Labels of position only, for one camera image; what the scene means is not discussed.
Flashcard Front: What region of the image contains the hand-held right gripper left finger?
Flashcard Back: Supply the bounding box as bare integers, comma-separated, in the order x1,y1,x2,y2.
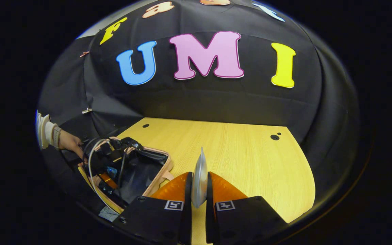
112,171,193,245

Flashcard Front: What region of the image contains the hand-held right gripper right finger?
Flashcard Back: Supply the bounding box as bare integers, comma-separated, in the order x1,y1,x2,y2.
205,171,289,245

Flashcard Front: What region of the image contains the white blue skin care tube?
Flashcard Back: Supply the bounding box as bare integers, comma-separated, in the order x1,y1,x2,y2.
191,147,209,209

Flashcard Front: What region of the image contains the pink suitcase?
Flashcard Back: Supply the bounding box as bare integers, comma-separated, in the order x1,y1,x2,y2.
79,136,174,215

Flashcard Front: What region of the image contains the black backdrop cloth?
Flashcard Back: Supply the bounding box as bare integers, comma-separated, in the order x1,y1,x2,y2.
37,0,363,218

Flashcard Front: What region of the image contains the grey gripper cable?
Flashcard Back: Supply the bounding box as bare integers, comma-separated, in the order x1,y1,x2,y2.
88,138,115,213

